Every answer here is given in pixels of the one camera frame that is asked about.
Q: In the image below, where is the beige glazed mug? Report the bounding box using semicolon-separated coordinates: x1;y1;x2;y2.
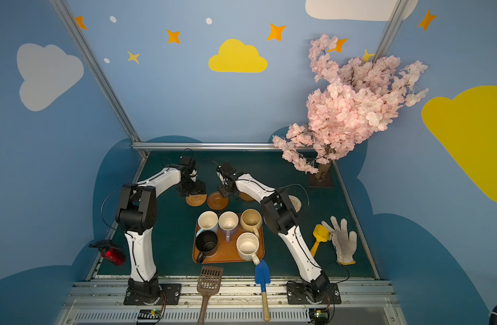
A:
240;209;263;239

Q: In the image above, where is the red black handheld device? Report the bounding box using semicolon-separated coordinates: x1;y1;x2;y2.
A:
89;240;126;266

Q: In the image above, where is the purple mug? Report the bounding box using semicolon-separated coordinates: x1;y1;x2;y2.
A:
218;211;239;242

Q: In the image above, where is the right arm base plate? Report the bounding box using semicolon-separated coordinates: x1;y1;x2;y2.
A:
286;281;342;305

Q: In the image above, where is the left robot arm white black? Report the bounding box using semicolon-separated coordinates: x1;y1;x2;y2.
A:
115;156;207;306

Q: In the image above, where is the right controller board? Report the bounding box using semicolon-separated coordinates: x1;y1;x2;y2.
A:
308;309;330;325

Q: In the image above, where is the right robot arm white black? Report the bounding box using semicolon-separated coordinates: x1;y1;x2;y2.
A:
216;162;330;303

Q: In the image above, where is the light blue mug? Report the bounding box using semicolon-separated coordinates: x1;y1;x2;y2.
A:
196;211;219;236

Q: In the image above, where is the woven rattan coaster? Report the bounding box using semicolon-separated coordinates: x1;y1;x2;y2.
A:
186;194;207;207

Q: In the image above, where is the left controller board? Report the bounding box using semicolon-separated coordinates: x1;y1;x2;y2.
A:
136;309;161;324

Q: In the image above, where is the yellow toy shovel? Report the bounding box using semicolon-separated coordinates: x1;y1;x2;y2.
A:
310;224;331;257

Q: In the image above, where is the brown wooden tray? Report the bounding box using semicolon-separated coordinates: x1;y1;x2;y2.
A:
192;214;265;264

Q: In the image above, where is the wooden coaster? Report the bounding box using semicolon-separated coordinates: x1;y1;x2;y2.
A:
207;192;229;211
240;192;254;202

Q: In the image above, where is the tree base plate dark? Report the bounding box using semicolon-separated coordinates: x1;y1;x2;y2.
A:
308;163;334;188

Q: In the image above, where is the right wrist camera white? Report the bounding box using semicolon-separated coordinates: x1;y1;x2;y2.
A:
217;168;225;183

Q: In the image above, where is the white work glove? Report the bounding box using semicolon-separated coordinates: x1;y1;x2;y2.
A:
321;216;358;265

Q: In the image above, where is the pink cherry blossom tree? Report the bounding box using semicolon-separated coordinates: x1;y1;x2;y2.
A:
272;34;428;174

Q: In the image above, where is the brown slotted spatula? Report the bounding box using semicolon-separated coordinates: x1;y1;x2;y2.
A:
197;266;224;325

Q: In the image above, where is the white speckled mug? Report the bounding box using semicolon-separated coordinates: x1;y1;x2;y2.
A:
236;232;260;265

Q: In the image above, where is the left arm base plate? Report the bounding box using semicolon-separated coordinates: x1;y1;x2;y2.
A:
123;283;182;306

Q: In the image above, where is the controller board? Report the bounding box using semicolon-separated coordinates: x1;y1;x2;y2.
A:
136;309;161;324
308;309;330;325

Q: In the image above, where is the aluminium frame rail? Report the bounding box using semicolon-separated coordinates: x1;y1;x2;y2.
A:
132;142;280;152

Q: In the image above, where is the blue spatula wooden handle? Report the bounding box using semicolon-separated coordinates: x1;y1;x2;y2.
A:
255;259;271;322

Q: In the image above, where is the black mug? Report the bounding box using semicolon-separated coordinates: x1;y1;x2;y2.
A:
195;230;219;264

